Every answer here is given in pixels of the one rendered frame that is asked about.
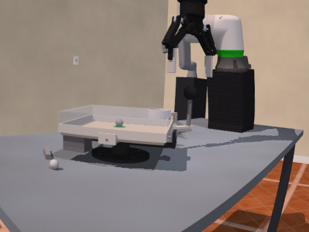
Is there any white ball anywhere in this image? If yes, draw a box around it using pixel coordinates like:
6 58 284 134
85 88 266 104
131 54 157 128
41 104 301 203
50 159 59 169

